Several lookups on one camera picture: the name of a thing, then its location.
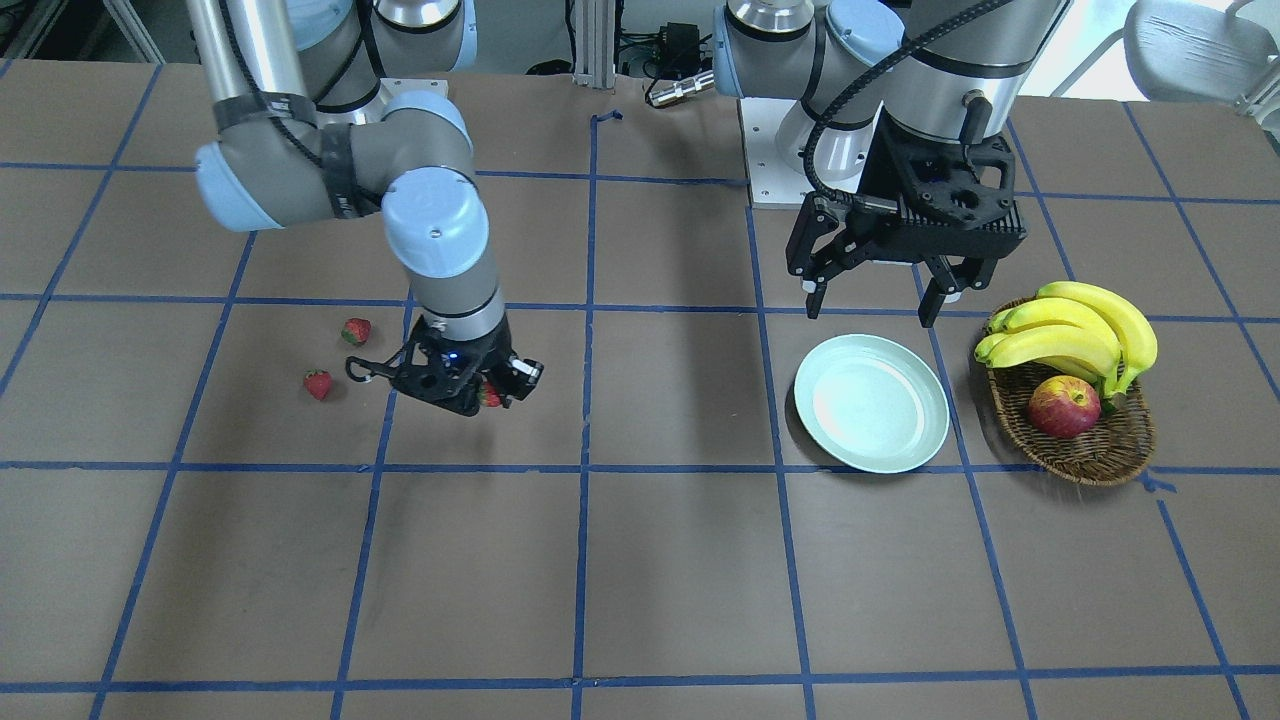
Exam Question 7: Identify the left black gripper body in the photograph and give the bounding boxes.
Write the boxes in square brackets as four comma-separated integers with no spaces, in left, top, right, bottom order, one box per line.
[860,126,1027,263]

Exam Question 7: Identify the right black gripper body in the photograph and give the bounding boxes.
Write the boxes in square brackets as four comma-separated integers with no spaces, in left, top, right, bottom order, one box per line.
[390,316,515,416]

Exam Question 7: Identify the strawberry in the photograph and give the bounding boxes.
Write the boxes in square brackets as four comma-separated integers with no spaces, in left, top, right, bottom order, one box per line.
[340,316,372,347]
[477,380,504,407]
[302,369,333,401]

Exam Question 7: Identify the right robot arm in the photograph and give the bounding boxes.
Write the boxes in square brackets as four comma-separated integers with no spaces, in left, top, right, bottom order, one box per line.
[187,1,543,416]

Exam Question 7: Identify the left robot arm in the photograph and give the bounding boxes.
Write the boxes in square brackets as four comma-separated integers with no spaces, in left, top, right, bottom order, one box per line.
[712,1,1069,328]

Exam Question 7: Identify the light green plate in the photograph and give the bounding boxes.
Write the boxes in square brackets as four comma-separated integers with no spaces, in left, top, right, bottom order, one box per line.
[792,334,950,474]

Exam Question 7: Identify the yellow banana bunch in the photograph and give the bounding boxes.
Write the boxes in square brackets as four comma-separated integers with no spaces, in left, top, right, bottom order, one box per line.
[973,281,1158,401]

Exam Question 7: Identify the red apple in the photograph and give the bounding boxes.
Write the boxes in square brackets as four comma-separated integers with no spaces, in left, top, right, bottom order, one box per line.
[1027,375,1102,439]

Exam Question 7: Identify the silver cylindrical connector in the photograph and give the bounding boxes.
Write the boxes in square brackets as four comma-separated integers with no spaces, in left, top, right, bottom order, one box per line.
[645,70,716,109]

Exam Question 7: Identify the woven wicker basket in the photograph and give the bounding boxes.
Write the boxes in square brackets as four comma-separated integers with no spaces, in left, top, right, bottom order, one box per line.
[974,357,1155,486]

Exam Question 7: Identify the grey chair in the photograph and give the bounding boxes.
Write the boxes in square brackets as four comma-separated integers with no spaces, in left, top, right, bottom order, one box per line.
[1121,1,1277,119]

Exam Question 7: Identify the aluminium frame post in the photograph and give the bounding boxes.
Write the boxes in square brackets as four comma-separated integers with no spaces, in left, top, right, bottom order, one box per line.
[570,0,618,91]

